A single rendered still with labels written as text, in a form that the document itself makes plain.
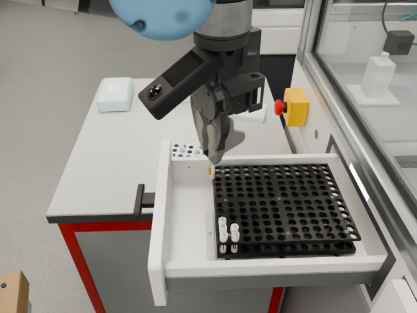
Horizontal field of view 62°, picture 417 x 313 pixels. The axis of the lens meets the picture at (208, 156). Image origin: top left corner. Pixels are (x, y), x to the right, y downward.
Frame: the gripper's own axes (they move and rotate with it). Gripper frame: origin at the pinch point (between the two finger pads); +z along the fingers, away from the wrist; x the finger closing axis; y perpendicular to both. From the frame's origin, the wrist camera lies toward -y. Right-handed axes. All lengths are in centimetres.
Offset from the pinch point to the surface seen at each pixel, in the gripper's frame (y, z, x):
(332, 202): 17.3, 8.4, -12.4
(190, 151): 7.8, 19.1, 23.7
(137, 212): -12.9, 6.7, 0.6
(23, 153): -41, 97, 159
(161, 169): -6.0, 5.2, 6.3
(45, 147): -28, 97, 159
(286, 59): 65, 21, 57
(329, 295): 18.8, 32.9, -17.3
